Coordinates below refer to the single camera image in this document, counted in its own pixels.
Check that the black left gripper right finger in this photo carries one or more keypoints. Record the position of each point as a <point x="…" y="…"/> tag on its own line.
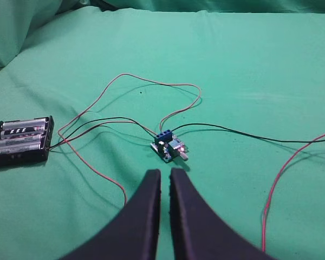
<point x="197" y="231"/>

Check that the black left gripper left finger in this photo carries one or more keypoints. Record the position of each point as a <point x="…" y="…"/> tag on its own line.
<point x="133" y="232"/>

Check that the blue motor controller board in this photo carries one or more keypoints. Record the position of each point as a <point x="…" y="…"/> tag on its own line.
<point x="168" y="146"/>

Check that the black battery holder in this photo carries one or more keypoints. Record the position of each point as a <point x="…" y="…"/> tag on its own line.
<point x="29" y="153"/>

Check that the silver AA battery lower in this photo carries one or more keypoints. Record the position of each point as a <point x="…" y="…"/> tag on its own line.
<point x="15" y="142"/>

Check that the silver aa battery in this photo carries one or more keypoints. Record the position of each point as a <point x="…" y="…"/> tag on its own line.
<point x="23" y="123"/>
<point x="15" y="142"/>

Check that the black AA battery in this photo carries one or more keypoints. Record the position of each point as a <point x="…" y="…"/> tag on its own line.
<point x="22" y="132"/>

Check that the silver AA battery top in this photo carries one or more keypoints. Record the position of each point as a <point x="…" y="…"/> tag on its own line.
<point x="23" y="123"/>

